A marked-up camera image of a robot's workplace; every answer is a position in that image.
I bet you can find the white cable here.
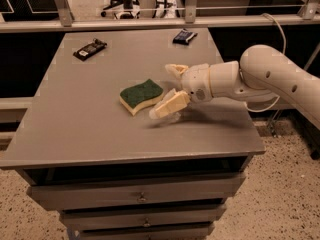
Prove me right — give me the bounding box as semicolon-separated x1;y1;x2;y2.
245;12;288;114

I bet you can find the green and yellow sponge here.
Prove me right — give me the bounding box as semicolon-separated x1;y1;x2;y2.
119;79;164;115

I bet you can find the bottom grey drawer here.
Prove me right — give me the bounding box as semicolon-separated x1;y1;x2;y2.
74;222;214;240

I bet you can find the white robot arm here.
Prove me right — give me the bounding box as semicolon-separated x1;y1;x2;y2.
149;45;320;128

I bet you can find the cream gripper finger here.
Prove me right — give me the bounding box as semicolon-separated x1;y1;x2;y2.
149;88;190;119
165;64;189;82

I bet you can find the black office chair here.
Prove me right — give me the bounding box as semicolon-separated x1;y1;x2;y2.
101;0;139;19

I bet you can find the metal railing frame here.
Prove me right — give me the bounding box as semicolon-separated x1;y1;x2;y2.
0;0;320;33

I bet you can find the blue snack bar wrapper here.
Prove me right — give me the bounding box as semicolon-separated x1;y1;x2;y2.
173;29;197;45

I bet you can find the grey drawer cabinet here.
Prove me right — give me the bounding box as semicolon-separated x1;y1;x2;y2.
0;28;267;240

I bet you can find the top grey drawer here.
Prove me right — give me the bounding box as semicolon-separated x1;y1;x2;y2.
27;173;245;210

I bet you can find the grey drawer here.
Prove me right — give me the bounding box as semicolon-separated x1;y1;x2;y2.
60;204;226;230
27;173;245;210
74;222;214;240

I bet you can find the black rxbar chocolate bar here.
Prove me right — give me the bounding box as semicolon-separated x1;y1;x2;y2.
73;38;107;61

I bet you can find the middle grey drawer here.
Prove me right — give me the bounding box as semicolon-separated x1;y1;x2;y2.
60;204;226;230

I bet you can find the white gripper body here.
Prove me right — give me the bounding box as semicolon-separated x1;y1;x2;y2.
181;63;212;103

